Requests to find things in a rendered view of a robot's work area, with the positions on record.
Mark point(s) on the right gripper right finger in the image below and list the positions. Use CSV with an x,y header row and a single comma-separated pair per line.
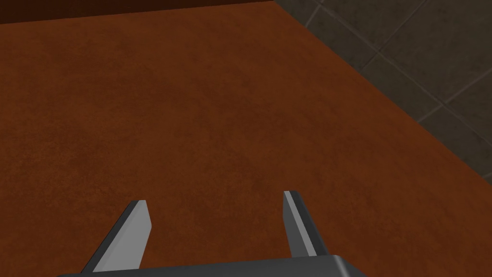
x,y
301,234

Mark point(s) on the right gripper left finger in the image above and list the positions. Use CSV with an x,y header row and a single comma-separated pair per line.
x,y
125,240

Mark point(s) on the brown table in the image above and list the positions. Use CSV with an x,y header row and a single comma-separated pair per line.
x,y
215,115

